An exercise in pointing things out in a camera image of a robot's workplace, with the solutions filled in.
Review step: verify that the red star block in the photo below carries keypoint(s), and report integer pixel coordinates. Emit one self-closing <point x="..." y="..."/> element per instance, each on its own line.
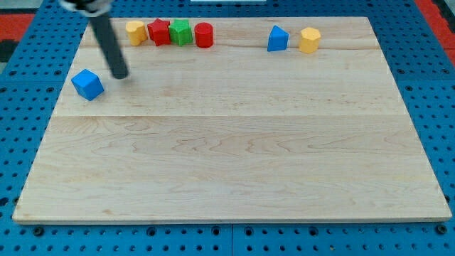
<point x="159" y="32"/>

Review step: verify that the yellow hexagon block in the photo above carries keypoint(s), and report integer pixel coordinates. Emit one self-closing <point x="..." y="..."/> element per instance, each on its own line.
<point x="309" y="40"/>

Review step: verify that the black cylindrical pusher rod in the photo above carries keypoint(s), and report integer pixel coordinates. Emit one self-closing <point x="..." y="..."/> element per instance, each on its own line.
<point x="107" y="39"/>

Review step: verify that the blue cube block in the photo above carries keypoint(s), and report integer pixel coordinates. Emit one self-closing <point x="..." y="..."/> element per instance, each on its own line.
<point x="87" y="84"/>

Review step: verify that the light wooden board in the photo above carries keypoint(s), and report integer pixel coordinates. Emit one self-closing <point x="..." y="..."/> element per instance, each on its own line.
<point x="235" y="134"/>

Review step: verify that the red cylinder block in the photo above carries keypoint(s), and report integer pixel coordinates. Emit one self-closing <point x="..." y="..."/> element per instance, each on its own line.
<point x="204" y="35"/>

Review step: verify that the blue triangle block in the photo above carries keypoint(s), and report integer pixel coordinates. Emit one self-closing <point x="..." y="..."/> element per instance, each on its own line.
<point x="278" y="39"/>

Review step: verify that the yellow heart block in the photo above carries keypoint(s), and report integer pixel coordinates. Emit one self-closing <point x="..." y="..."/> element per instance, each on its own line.
<point x="136" y="32"/>

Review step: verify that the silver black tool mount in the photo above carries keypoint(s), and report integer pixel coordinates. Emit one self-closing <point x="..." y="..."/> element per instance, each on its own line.
<point x="88" y="8"/>

